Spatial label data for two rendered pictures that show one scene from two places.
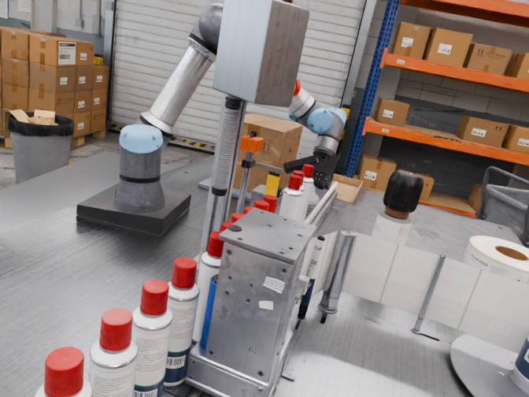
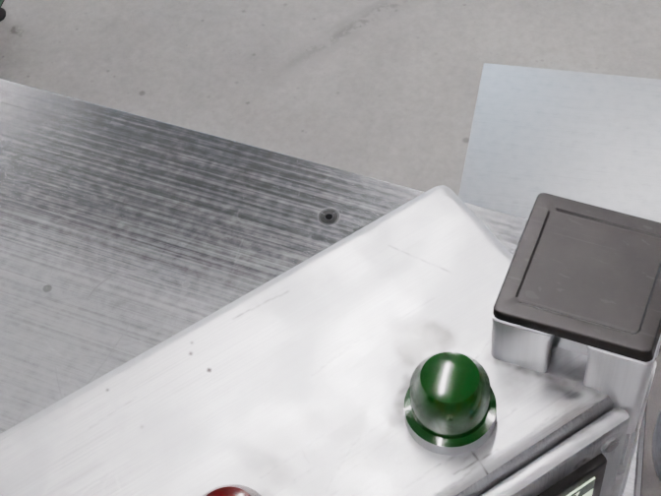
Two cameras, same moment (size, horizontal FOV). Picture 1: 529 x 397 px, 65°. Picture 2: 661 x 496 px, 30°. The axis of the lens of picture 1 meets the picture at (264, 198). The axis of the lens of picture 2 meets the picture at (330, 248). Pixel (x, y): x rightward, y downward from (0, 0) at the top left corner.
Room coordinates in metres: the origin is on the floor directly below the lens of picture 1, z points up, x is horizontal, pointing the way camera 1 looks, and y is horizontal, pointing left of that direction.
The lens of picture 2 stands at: (0.97, -0.09, 1.79)
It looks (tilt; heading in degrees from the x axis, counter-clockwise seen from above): 54 degrees down; 103
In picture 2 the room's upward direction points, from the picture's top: 8 degrees counter-clockwise
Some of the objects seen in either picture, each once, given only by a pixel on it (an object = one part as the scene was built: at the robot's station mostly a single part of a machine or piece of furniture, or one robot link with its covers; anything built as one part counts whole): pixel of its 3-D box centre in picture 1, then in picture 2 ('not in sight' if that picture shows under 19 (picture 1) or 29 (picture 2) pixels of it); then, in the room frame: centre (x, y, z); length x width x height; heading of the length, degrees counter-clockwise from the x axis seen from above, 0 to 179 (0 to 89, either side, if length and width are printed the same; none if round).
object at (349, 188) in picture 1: (331, 184); not in sight; (1.95, -0.31, 0.85); 0.30 x 0.26 x 0.04; 164
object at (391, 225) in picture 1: (391, 228); not in sight; (0.99, -0.33, 1.03); 0.09 x 0.09 x 0.30
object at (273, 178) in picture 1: (272, 183); not in sight; (0.95, -0.01, 1.09); 0.03 x 0.01 x 0.06; 74
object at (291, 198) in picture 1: (288, 210); not in sight; (1.10, -0.07, 0.98); 0.05 x 0.05 x 0.20
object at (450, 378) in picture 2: not in sight; (450, 394); (0.95, 0.08, 1.49); 0.03 x 0.03 x 0.02
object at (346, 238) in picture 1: (338, 271); not in sight; (0.81, -0.19, 0.97); 0.05 x 0.05 x 0.19
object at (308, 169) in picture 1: (301, 196); not in sight; (1.26, -0.11, 0.98); 0.05 x 0.05 x 0.20
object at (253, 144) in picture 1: (253, 201); not in sight; (0.95, 0.02, 1.05); 0.10 x 0.04 x 0.33; 74
